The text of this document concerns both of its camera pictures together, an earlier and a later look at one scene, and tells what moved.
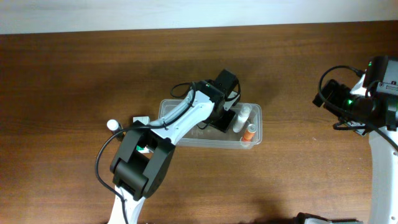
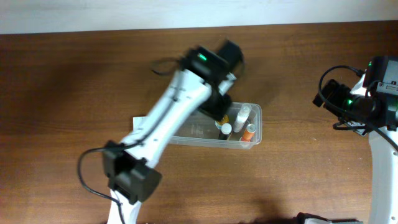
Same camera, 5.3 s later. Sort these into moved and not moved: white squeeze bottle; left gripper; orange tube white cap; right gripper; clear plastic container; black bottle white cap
Moved: black bottle white cap; left gripper
Not moved: orange tube white cap; white squeeze bottle; right gripper; clear plastic container
